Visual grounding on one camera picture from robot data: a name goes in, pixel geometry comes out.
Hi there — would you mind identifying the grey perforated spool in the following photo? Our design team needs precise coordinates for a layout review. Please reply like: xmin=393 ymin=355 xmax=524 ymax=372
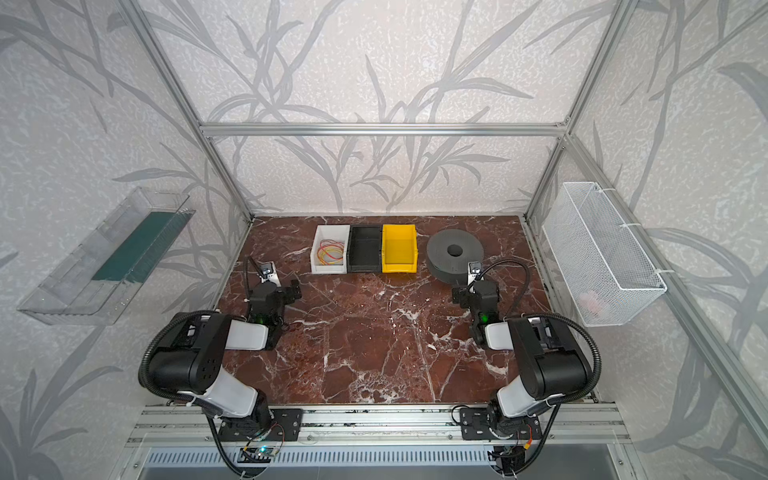
xmin=427 ymin=229 xmax=485 ymax=286

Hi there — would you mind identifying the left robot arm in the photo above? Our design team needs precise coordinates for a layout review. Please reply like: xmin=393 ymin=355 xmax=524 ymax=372
xmin=138 ymin=279 xmax=302 ymax=438

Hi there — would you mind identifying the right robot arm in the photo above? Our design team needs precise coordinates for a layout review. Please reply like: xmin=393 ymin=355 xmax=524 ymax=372
xmin=452 ymin=259 xmax=602 ymax=440

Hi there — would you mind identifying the white plastic bin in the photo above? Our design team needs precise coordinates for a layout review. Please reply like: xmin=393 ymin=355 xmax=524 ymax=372
xmin=310 ymin=225 xmax=350 ymax=275

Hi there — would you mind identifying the black plastic bin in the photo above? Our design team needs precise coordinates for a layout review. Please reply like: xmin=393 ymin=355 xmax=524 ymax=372
xmin=346 ymin=225 xmax=383 ymax=273

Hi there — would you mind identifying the yellow plastic bin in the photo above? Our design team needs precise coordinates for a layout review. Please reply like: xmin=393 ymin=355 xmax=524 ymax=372
xmin=381 ymin=224 xmax=418 ymax=274

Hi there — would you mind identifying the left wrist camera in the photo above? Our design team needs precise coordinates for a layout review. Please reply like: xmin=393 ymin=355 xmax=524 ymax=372
xmin=258 ymin=262 xmax=281 ymax=287

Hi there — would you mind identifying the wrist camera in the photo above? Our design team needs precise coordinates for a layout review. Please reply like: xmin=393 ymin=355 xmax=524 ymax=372
xmin=258 ymin=262 xmax=281 ymax=287
xmin=467 ymin=261 xmax=483 ymax=288

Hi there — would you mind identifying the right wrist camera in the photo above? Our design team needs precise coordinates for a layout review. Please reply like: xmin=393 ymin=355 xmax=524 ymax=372
xmin=467 ymin=261 xmax=483 ymax=288

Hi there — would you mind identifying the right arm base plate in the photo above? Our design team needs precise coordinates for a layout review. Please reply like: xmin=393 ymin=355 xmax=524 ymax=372
xmin=451 ymin=405 xmax=542 ymax=442

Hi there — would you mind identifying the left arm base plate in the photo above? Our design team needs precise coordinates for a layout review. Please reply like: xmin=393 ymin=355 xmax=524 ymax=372
xmin=218 ymin=408 xmax=304 ymax=442

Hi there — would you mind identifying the white wire basket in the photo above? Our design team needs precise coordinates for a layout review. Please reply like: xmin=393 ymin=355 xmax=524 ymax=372
xmin=543 ymin=182 xmax=667 ymax=327

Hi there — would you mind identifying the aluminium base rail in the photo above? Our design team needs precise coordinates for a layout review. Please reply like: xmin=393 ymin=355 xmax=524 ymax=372
xmin=125 ymin=403 xmax=632 ymax=448

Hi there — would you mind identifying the clear wall tray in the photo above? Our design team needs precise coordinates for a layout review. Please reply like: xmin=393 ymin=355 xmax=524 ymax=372
xmin=18 ymin=187 xmax=195 ymax=326

